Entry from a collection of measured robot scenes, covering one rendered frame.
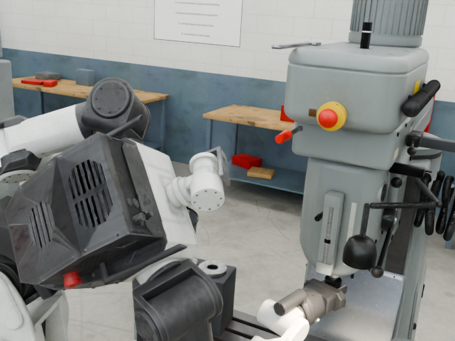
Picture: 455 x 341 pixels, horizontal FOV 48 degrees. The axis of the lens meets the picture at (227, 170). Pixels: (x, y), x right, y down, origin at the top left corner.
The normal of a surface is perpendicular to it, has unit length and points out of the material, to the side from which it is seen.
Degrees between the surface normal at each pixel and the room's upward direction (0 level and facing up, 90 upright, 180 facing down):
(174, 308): 36
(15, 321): 90
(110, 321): 0
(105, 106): 62
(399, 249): 90
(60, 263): 74
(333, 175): 90
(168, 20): 90
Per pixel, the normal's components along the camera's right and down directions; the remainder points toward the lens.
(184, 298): 0.29, -0.60
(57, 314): -0.17, 0.29
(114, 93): -0.10, -0.19
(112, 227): -0.40, -0.20
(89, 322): 0.06, -0.95
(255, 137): -0.45, 0.25
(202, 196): 0.10, 0.68
